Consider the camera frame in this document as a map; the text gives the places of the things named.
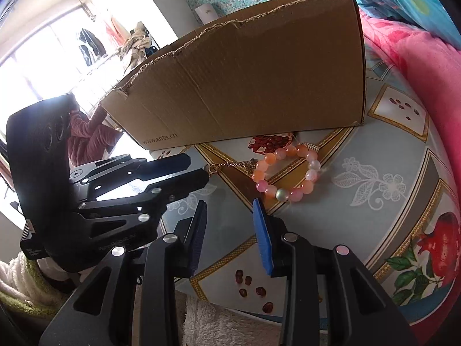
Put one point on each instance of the pink hanging garment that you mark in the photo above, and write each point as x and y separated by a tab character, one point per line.
112	29

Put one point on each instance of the brown cardboard box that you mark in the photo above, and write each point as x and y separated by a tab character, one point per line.
252	79

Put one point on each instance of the fruit print tablecloth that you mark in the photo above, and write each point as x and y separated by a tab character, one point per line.
360	216

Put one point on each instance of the dark hanging jackets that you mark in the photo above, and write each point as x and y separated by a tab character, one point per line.
90	45

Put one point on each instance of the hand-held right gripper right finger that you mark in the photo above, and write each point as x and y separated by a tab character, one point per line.
262	238

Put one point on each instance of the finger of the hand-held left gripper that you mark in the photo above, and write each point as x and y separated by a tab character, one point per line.
155	165
180	185

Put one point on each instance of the pink floral blanket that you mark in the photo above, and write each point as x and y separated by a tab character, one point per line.
425	72

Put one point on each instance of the beige blanket pile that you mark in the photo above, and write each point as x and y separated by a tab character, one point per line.
138	43

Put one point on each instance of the green fleece cloth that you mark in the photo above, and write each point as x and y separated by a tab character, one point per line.
21	295

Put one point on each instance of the white fluffy garment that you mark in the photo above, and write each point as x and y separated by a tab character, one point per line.
223	324

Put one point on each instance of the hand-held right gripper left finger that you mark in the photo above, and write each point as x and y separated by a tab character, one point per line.
198	238

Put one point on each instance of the light blue printed quilt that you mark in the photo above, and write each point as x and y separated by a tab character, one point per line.
407	0

